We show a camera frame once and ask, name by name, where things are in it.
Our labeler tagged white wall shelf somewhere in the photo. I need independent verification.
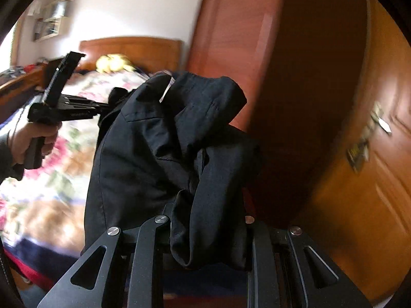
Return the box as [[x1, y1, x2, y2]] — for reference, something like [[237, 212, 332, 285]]
[[27, 0, 74, 42]]

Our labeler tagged yellow plush toy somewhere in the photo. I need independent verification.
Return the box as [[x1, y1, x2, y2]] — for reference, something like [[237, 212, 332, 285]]
[[96, 54, 135, 73]]

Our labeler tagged black trench coat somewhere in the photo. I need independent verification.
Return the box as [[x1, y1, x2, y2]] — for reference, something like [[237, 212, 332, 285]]
[[83, 70, 258, 293]]

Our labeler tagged wooden door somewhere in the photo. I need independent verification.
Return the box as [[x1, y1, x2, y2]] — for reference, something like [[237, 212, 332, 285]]
[[295, 0, 410, 304]]

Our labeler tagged person's left hand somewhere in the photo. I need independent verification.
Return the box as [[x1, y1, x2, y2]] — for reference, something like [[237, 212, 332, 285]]
[[7, 122, 62, 165]]

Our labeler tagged navy bed sheet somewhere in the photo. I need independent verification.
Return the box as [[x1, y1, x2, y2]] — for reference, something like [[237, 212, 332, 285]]
[[3, 238, 80, 288]]

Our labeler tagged wooden desk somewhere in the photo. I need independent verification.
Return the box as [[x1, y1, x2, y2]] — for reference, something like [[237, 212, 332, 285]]
[[1, 64, 45, 123]]

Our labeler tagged wooden headboard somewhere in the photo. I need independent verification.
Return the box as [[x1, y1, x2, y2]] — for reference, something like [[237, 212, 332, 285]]
[[78, 36, 183, 73]]

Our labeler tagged floral blanket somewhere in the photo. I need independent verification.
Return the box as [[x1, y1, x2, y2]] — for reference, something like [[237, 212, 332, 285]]
[[0, 70, 152, 251]]

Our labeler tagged brass door handle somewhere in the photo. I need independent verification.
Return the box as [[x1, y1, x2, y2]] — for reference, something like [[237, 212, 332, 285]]
[[345, 102, 392, 173]]

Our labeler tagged wooden louvered wardrobe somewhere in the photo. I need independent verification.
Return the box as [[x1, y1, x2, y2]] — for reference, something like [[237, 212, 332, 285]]
[[187, 0, 366, 227]]

